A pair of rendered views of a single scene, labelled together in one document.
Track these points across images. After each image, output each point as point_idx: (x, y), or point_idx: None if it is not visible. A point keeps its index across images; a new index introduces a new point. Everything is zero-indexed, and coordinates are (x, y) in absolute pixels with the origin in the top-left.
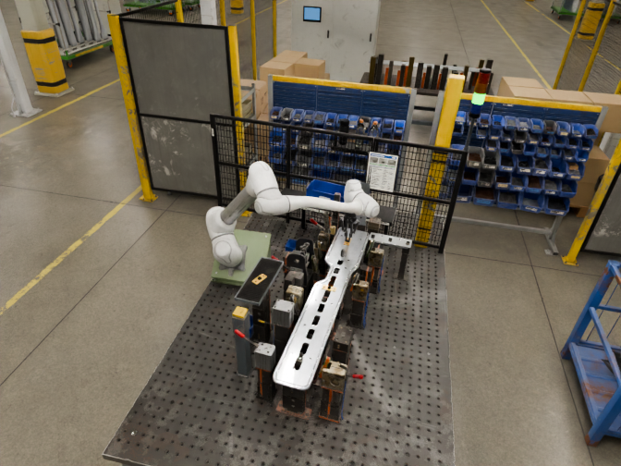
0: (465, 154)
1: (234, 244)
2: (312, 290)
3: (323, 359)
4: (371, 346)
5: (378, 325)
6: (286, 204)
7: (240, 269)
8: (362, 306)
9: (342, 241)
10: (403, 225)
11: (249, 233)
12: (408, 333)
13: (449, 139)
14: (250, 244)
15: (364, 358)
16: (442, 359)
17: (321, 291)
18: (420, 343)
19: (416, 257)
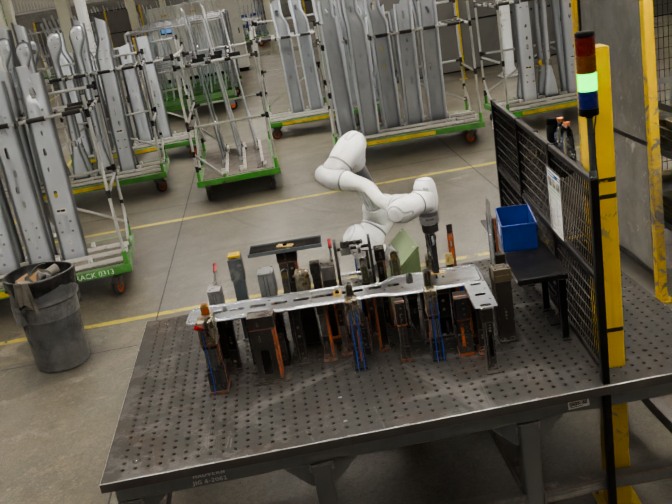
0: (589, 184)
1: (360, 233)
2: (325, 287)
3: (291, 365)
4: (331, 384)
5: (370, 378)
6: (334, 178)
7: (376, 274)
8: (350, 332)
9: (439, 274)
10: (579, 309)
11: (409, 239)
12: (373, 400)
13: (588, 155)
14: (401, 252)
15: (308, 384)
16: (341, 431)
17: (327, 291)
18: (360, 411)
19: (561, 367)
